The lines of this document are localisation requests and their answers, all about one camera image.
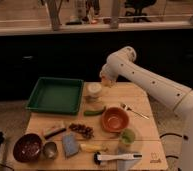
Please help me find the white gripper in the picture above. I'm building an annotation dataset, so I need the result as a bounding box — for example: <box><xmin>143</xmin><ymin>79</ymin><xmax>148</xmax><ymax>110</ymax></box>
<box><xmin>100</xmin><ymin>64</ymin><xmax>119</xmax><ymax>82</ymax></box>

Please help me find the red yellow apple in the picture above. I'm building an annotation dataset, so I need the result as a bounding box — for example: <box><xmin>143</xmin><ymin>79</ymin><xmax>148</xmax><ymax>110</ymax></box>
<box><xmin>101</xmin><ymin>77</ymin><xmax>115</xmax><ymax>87</ymax></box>

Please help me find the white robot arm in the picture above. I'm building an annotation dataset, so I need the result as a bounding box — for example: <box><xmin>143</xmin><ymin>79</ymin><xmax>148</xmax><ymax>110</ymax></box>
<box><xmin>100</xmin><ymin>46</ymin><xmax>193</xmax><ymax>171</ymax></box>

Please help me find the white paper cup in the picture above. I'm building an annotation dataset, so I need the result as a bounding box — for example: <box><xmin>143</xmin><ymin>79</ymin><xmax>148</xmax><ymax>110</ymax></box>
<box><xmin>87</xmin><ymin>83</ymin><xmax>102</xmax><ymax>100</ymax></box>

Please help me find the small metal cup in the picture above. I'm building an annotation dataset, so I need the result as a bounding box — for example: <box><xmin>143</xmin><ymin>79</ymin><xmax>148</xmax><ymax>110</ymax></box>
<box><xmin>43</xmin><ymin>142</ymin><xmax>58</xmax><ymax>159</ymax></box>

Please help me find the orange bowl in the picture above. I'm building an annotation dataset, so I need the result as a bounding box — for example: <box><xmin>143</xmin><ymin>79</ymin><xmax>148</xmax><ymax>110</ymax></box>
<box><xmin>101</xmin><ymin>107</ymin><xmax>129</xmax><ymax>133</ymax></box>

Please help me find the green plastic tray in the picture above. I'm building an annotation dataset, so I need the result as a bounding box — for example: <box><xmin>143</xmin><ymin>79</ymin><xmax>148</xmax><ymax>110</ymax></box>
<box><xmin>26</xmin><ymin>77</ymin><xmax>84</xmax><ymax>115</ymax></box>

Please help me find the black office chair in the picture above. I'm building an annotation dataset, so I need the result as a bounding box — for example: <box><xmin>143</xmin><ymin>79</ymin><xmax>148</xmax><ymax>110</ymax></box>
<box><xmin>124</xmin><ymin>0</ymin><xmax>157</xmax><ymax>23</ymax></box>

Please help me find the green pepper toy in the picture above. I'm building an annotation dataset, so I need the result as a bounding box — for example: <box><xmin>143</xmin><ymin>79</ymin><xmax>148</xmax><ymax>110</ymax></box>
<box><xmin>120</xmin><ymin>129</ymin><xmax>135</xmax><ymax>146</ymax></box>

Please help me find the bunch of dark grapes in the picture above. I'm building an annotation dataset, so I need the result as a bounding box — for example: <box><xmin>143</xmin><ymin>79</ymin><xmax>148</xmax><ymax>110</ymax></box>
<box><xmin>69</xmin><ymin>123</ymin><xmax>94</xmax><ymax>139</ymax></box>

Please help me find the yellow banana toy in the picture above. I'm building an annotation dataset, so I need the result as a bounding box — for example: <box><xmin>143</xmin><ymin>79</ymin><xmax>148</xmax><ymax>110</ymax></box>
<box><xmin>80</xmin><ymin>143</ymin><xmax>108</xmax><ymax>152</ymax></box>

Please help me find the blue sponge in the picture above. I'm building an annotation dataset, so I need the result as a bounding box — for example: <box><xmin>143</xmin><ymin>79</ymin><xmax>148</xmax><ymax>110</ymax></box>
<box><xmin>62</xmin><ymin>133</ymin><xmax>79</xmax><ymax>157</ymax></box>

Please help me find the white dish brush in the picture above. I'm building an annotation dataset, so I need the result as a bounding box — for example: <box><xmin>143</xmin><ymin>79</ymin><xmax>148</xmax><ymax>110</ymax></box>
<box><xmin>93</xmin><ymin>152</ymin><xmax>142</xmax><ymax>165</ymax></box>

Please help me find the grey cloth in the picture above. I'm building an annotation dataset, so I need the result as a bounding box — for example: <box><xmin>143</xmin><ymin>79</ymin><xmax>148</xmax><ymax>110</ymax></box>
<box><xmin>116</xmin><ymin>147</ymin><xmax>142</xmax><ymax>171</ymax></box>

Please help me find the dark red bowl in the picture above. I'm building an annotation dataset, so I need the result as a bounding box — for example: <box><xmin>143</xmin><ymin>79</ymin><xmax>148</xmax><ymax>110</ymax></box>
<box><xmin>13</xmin><ymin>133</ymin><xmax>42</xmax><ymax>163</ymax></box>

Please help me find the black cable on floor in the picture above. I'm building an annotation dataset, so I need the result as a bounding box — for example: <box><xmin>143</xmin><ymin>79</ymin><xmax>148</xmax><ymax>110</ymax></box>
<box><xmin>159</xmin><ymin>132</ymin><xmax>184</xmax><ymax>171</ymax></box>

